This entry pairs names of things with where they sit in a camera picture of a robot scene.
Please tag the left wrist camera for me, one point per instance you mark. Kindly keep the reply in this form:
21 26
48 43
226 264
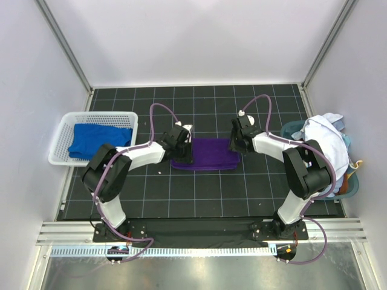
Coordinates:
186 127

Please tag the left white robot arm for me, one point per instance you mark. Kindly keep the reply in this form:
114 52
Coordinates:
105 174

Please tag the slotted white cable duct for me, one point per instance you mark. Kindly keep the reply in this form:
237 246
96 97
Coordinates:
109 251

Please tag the blue towel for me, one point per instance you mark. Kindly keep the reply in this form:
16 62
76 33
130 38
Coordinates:
88 138

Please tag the yellow patterned cloth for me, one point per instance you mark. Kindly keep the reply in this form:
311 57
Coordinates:
353 167

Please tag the white perforated plastic basket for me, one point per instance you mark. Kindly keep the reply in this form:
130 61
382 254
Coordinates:
63 139

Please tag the brown cloth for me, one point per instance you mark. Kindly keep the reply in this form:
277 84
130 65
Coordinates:
345 185

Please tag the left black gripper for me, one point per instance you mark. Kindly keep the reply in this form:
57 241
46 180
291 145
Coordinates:
187 159

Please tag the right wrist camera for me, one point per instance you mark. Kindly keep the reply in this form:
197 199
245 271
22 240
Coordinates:
245 119

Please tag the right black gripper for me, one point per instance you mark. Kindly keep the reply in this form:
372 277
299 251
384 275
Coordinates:
233 145

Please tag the purple towel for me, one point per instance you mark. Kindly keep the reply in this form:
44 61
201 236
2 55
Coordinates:
210 154

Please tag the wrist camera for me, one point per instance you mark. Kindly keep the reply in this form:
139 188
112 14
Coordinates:
186 127
245 119

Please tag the white cloth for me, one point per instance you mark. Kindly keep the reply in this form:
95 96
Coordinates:
326 130

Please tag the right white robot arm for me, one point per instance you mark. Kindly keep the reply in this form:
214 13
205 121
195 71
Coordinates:
307 170

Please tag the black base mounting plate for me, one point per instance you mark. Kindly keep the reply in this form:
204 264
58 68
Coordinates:
213 232

